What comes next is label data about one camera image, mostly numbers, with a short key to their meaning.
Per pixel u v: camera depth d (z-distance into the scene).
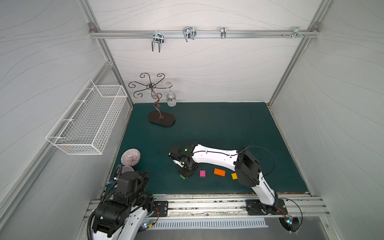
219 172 0.84
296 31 0.77
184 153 0.60
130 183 0.50
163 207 0.73
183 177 0.84
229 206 0.75
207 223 0.70
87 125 0.69
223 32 0.79
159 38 0.78
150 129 1.08
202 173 0.84
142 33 0.78
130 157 0.90
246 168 0.50
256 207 0.73
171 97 0.96
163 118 1.11
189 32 0.76
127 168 0.83
